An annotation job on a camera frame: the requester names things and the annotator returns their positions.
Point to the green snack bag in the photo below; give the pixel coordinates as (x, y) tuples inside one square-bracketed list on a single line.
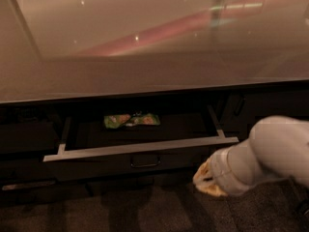
[(130, 120)]

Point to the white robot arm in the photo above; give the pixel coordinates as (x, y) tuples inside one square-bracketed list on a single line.
[(276, 149)]

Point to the dark left middle drawer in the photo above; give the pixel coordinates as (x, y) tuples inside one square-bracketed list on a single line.
[(19, 170)]

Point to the dark left top drawer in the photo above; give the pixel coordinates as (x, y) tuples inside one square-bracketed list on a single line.
[(28, 137)]

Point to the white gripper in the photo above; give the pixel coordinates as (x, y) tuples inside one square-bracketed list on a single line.
[(221, 172)]

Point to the dark left bottom drawer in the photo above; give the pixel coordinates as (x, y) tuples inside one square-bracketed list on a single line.
[(42, 192)]

